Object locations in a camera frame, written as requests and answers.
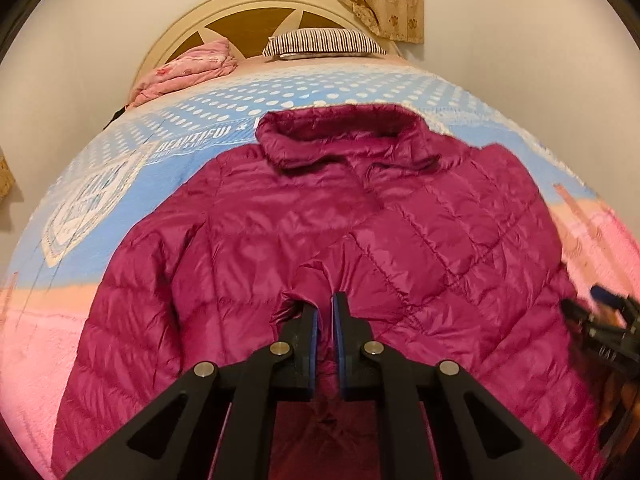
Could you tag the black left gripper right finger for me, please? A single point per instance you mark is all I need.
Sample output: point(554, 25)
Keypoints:
point(434, 422)

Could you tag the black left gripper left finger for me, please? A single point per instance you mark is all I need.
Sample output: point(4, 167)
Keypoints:
point(214, 422)

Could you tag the magenta puffer down jacket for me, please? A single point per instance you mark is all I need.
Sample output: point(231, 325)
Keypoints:
point(448, 251)

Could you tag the pink and blue bedspread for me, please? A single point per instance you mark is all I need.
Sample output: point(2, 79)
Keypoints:
point(135, 163)

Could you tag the beige side curtain left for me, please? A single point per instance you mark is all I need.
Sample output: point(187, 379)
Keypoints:
point(7, 179)

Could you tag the folded pink blanket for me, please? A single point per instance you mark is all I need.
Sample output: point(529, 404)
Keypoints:
point(199, 64)

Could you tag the striped pillow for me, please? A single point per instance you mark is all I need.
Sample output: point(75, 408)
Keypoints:
point(321, 43)

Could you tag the cream wooden headboard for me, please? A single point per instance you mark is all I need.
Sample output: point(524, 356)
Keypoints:
point(246, 24)

